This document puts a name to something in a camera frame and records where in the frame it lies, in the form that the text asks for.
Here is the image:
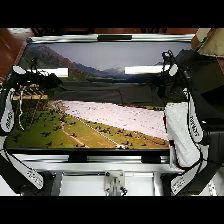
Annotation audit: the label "dark grey garment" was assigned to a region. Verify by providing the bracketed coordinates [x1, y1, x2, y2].
[49, 79, 168, 107]

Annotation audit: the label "beige checked garment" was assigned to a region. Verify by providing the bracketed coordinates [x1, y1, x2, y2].
[191, 28, 224, 60]

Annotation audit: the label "black garment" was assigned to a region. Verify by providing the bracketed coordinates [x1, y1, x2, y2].
[175, 48, 224, 101]

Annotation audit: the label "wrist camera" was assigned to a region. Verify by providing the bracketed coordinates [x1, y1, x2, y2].
[161, 49, 175, 72]
[29, 57, 39, 74]

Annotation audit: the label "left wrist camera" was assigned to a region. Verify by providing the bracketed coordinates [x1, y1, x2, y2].
[29, 57, 39, 74]

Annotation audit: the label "silver frame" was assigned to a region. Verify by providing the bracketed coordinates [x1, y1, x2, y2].
[6, 33, 224, 197]

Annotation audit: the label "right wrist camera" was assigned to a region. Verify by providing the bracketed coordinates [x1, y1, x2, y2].
[161, 49, 175, 72]

